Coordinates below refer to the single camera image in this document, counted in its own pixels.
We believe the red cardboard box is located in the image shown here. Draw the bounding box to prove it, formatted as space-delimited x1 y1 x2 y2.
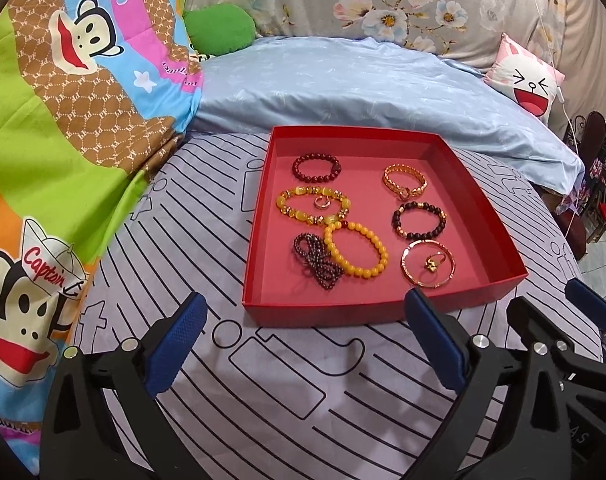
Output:
242 126 529 329

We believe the yellow bead bracelet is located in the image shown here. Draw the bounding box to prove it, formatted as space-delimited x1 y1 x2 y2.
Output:
323 220 390 280

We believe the gold chain bracelet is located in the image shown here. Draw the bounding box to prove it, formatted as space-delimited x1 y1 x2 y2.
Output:
382 162 428 200

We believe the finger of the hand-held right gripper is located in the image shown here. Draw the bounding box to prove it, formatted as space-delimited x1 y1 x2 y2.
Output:
564 277 606 342
506 296 606 387

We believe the light blue blanket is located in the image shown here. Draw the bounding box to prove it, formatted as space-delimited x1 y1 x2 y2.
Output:
193 35 587 197

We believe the thin gold bangle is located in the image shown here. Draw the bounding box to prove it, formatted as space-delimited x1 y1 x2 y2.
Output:
400 240 457 290

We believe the pink cat face pillow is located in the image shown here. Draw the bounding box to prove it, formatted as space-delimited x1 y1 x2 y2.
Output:
484 32 567 126

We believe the yellow crystal charm bracelet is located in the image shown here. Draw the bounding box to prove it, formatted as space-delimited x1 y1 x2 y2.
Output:
275 185 353 227

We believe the beige cloth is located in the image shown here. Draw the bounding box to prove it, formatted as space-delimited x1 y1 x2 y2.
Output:
553 0 606 122

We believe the cartoon monkey printed blanket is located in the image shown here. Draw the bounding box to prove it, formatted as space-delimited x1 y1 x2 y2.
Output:
0 0 207 467

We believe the white cable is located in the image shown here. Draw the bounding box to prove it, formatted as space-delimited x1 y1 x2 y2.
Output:
528 0 585 241

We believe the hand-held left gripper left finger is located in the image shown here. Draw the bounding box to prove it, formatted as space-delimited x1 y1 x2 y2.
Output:
39 291 209 480

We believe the dark bead gold charm bracelet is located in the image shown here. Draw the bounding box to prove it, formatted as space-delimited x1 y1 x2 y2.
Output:
392 201 449 242

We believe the garnet multi-wrap bead bracelet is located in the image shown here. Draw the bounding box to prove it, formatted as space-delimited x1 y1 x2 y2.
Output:
292 232 345 292

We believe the dark red bead bracelet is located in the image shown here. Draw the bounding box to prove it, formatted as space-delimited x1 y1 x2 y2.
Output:
291 152 343 182

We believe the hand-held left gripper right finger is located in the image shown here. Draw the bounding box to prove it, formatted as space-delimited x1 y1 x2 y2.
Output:
404 287 570 480

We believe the dark red chair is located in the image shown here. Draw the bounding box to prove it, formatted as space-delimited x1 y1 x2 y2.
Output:
558 110 606 261

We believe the green pillow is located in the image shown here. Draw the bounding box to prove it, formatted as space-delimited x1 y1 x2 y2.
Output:
183 4 257 56

